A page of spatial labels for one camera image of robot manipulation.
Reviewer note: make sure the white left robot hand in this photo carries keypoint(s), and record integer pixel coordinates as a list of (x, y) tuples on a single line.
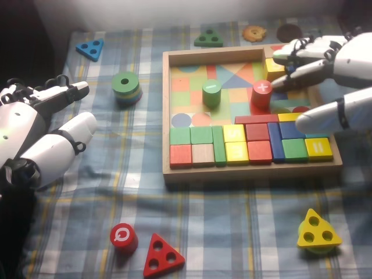
[(17, 125)]

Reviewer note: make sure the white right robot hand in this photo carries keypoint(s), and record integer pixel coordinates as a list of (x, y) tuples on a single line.
[(354, 61)]

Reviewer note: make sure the red cylinder with plus sign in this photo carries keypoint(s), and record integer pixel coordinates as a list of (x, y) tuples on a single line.
[(260, 100)]

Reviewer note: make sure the green cylinder with minus sign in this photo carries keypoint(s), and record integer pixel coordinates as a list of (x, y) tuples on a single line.
[(211, 97)]

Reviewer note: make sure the blue triangle block with holes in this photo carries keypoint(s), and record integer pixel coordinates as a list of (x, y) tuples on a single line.
[(89, 48)]

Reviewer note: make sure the green triangle block with holes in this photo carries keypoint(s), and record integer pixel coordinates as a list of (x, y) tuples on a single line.
[(209, 36)]

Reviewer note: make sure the yellow triangle block with holes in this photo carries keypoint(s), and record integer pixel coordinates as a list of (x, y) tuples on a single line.
[(316, 231)]

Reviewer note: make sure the red triangle block with holes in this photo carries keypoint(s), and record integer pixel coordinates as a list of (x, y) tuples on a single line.
[(161, 255)]

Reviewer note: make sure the brown round toy cookie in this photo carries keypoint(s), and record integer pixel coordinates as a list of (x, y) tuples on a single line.
[(289, 31)]

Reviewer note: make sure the teal cube with digit five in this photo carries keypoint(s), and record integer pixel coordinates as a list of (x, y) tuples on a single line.
[(319, 136)]

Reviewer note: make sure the yellow cube with digit five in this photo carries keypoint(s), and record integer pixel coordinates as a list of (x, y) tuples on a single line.
[(270, 71)]

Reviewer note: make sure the yellow long wooden bar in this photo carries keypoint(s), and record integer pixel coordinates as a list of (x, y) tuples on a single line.
[(287, 117)]

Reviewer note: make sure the yellow cube with equals sign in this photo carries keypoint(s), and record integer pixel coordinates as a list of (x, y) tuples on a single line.
[(318, 148)]

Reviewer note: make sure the green wooden cube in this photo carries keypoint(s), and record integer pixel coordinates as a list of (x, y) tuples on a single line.
[(295, 149), (180, 136), (202, 135)]

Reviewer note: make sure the blue long wooden bar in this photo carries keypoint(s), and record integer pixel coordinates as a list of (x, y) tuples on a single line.
[(276, 142)]

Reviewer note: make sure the dark red long bar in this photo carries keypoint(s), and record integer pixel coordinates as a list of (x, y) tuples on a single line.
[(255, 119)]

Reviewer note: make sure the dark red wooden cube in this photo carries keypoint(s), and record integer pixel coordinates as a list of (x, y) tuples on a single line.
[(257, 132)]

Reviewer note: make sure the yellow cube with letter S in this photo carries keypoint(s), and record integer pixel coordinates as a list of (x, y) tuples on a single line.
[(234, 133)]

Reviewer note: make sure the yellow cube with letter E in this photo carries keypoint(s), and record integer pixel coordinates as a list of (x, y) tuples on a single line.
[(236, 152)]

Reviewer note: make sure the wooden puzzle tray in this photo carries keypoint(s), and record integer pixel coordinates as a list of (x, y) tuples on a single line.
[(250, 174)]

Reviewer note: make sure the green long wooden bar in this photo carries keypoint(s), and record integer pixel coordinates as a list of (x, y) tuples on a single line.
[(219, 145)]

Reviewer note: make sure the red cylinder with letter Q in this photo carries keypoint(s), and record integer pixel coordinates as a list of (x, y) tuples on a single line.
[(125, 247)]

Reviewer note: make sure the natural wood cube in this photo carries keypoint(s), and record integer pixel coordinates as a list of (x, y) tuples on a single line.
[(203, 154)]

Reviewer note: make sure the blue plaid table cloth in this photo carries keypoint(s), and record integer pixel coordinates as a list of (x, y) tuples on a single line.
[(203, 209)]

